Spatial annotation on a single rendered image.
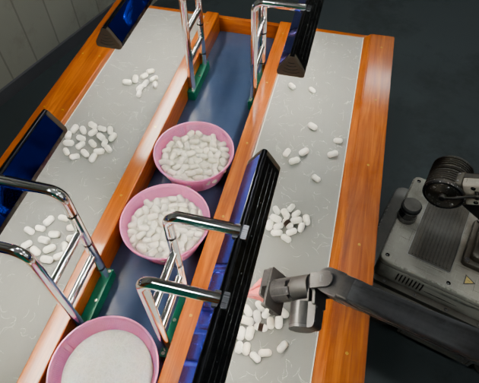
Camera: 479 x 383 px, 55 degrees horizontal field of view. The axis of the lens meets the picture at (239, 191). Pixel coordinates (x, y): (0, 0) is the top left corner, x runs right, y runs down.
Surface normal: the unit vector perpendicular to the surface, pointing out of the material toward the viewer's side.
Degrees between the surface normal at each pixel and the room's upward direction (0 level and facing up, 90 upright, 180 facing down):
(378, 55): 0
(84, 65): 0
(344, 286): 38
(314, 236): 0
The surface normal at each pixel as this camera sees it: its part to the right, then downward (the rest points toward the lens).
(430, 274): 0.00, -0.60
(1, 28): 0.87, 0.40
